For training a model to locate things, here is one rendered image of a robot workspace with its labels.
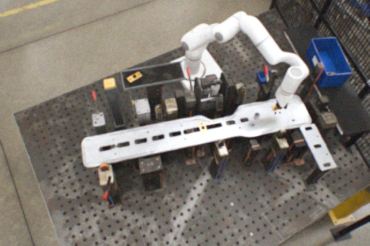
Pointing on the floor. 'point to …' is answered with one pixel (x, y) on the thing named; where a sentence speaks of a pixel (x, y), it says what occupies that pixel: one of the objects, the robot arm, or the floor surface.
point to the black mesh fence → (341, 233)
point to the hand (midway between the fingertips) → (279, 105)
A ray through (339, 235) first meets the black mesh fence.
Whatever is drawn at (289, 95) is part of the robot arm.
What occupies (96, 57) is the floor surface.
